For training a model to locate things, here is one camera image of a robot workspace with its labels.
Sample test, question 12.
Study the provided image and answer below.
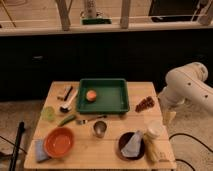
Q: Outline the metal cup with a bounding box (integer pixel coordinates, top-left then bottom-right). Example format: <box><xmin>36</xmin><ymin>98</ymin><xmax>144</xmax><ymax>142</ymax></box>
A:
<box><xmin>93</xmin><ymin>121</ymin><xmax>107</xmax><ymax>138</ymax></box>

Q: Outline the grey crumpled cloth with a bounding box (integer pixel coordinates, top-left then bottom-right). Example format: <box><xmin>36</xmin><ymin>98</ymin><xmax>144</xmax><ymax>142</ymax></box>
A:
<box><xmin>121</xmin><ymin>130</ymin><xmax>143</xmax><ymax>157</ymax></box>

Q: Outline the orange round fruit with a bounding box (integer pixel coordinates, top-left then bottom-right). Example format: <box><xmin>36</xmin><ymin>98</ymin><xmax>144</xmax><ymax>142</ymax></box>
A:
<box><xmin>86</xmin><ymin>90</ymin><xmax>97</xmax><ymax>102</ymax></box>

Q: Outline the orange bowl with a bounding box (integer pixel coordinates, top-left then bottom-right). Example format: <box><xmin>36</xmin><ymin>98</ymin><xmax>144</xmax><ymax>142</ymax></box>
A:
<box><xmin>43</xmin><ymin>127</ymin><xmax>74</xmax><ymax>158</ymax></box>

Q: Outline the green plastic tray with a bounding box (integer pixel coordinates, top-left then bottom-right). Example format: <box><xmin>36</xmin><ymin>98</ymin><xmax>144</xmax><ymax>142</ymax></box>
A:
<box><xmin>76</xmin><ymin>78</ymin><xmax>130</xmax><ymax>114</ymax></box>

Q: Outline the blue cloth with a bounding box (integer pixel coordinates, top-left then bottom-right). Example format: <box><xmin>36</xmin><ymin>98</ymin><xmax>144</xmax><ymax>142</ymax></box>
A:
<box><xmin>35</xmin><ymin>139</ymin><xmax>49</xmax><ymax>163</ymax></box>

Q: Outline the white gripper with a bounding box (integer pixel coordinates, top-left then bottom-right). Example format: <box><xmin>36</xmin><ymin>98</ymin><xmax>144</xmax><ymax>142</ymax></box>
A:
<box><xmin>161</xmin><ymin>103</ymin><xmax>176</xmax><ymax>126</ymax></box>

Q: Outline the brown black brush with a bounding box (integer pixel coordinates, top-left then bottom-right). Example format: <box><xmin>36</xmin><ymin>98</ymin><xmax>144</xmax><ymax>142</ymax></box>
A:
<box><xmin>57</xmin><ymin>86</ymin><xmax>73</xmax><ymax>101</ymax></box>

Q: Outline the dark brown bowl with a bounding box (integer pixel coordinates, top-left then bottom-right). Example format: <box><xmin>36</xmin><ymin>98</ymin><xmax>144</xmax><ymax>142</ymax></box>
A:
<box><xmin>117</xmin><ymin>132</ymin><xmax>145</xmax><ymax>160</ymax></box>

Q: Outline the green cucumber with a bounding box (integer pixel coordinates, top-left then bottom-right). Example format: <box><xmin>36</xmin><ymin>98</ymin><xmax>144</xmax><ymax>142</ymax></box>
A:
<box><xmin>58</xmin><ymin>115</ymin><xmax>76</xmax><ymax>127</ymax></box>

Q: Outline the dark red grape bunch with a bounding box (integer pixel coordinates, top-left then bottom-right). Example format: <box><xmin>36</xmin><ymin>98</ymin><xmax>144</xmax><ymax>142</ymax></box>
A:
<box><xmin>135</xmin><ymin>96</ymin><xmax>155</xmax><ymax>112</ymax></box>

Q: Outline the black floor cable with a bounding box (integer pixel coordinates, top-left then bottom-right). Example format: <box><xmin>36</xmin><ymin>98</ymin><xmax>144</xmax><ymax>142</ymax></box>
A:
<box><xmin>168</xmin><ymin>132</ymin><xmax>213</xmax><ymax>171</ymax></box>

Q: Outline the green base object on shelf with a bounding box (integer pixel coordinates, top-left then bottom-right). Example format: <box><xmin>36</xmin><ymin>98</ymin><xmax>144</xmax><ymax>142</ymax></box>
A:
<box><xmin>82</xmin><ymin>18</ymin><xmax>112</xmax><ymax>25</ymax></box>

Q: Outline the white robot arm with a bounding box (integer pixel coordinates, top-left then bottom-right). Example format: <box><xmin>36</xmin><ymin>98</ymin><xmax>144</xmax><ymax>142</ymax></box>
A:
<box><xmin>158</xmin><ymin>62</ymin><xmax>213</xmax><ymax>126</ymax></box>

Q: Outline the black pole stand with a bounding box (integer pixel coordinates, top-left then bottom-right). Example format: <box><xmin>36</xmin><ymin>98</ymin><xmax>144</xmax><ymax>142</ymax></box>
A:
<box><xmin>9</xmin><ymin>122</ymin><xmax>25</xmax><ymax>171</ymax></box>

